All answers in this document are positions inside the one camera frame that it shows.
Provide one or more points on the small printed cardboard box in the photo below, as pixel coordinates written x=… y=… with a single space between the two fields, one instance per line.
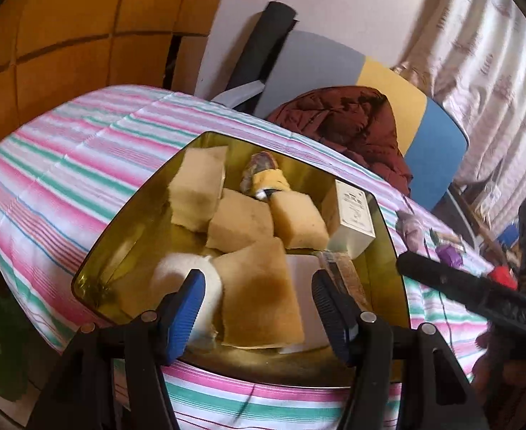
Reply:
x=350 y=221

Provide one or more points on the gold metal tray container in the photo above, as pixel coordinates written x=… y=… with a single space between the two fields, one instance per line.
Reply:
x=133 y=242

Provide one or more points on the striped tablecloth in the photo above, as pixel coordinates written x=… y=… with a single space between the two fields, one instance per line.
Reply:
x=65 y=152

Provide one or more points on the black rolled mat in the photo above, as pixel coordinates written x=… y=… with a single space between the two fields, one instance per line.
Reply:
x=260 y=45

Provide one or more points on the stained yellow sponge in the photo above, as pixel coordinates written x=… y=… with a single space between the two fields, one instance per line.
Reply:
x=263 y=295

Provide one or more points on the cluttered wooden desk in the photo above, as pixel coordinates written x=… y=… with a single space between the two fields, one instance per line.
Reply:
x=473 y=215

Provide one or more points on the large yellow sponge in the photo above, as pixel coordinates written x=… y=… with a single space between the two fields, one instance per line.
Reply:
x=198 y=192

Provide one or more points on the thick yellow sponge block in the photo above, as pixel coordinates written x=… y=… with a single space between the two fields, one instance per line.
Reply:
x=240 y=226

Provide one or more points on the yellow patterned cloth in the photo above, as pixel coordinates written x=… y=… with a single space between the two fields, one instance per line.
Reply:
x=265 y=179

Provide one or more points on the white foam block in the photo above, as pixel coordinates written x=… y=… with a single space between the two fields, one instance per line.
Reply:
x=305 y=291

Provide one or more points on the brown patterned object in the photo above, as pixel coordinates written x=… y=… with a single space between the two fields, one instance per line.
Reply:
x=341 y=273

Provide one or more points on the white tape roll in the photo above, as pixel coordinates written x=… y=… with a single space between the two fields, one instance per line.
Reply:
x=186 y=277

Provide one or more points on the red cloth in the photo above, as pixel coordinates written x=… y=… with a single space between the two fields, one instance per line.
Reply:
x=502 y=276

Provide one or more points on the person's right hand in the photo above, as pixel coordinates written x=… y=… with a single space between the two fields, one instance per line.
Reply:
x=491 y=358

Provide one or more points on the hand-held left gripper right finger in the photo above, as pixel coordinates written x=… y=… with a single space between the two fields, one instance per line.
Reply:
x=332 y=313

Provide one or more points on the dark red quilted jacket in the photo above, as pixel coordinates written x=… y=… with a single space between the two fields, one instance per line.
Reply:
x=348 y=125

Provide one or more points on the green object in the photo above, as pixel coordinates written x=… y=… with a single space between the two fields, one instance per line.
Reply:
x=0 y=336

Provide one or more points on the pink plush toy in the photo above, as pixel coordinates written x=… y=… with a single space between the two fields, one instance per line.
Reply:
x=410 y=228

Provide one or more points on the orange wooden cabinet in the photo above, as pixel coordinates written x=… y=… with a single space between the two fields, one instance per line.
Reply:
x=79 y=45

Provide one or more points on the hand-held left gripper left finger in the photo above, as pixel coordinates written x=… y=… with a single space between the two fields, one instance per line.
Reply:
x=186 y=313

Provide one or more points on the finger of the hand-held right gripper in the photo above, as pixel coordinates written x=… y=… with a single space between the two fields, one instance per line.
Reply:
x=451 y=284

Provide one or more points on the small tan sponge block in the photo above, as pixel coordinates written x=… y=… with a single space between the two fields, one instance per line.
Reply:
x=298 y=219

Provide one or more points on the patterned cream curtain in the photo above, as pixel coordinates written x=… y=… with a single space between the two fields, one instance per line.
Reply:
x=478 y=53

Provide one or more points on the purple packet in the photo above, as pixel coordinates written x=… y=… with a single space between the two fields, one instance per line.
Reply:
x=450 y=255

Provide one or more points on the grey yellow blue chair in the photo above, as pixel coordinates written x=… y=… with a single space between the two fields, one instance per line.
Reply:
x=415 y=116

